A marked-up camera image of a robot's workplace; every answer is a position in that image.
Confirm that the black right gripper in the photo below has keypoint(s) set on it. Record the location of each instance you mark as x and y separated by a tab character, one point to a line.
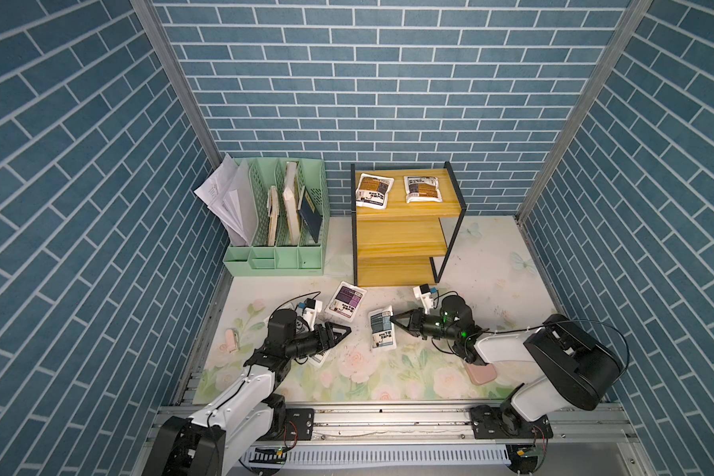
415	326

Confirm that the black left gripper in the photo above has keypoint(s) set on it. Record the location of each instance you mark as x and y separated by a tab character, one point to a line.
325	332

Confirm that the teal coffee bag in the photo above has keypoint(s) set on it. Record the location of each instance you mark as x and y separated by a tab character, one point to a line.
382	329
318	360

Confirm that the wooden black-frame three-tier shelf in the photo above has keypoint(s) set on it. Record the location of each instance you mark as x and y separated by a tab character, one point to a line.
405	244

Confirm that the yellow coffee bag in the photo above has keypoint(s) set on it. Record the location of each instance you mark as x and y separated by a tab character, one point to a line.
373	191
422	189

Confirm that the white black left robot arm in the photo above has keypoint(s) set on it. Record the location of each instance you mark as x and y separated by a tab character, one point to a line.
213	439

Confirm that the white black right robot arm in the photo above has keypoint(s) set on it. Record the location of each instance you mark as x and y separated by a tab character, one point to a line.
575	369

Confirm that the purple coffee bag upper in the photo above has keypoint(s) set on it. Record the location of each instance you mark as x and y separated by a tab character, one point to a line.
345	302

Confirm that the pink eyeglass case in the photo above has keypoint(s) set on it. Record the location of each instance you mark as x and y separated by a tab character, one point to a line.
480	375

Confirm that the floral table mat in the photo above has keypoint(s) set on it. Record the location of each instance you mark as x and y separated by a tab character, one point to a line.
491	267

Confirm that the dark navy notebook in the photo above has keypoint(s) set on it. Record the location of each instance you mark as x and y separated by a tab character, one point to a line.
311	218

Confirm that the green plastic file organizer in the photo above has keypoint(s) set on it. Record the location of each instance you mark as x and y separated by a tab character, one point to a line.
260	260

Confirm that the thin beige book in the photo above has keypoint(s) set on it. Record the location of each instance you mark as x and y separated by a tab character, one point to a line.
273	205

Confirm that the thick cream book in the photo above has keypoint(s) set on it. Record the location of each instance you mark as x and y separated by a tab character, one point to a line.
291	202

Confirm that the white paper sheets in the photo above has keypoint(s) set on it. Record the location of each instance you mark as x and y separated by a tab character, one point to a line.
229	195

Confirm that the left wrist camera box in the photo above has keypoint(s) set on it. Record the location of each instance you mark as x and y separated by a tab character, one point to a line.
307	311

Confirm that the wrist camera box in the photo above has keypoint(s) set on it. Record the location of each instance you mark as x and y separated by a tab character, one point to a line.
427	296
307	311

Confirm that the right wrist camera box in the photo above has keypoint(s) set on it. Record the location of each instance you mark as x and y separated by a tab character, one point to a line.
427	296

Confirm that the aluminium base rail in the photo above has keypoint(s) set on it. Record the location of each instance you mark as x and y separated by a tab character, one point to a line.
331	437

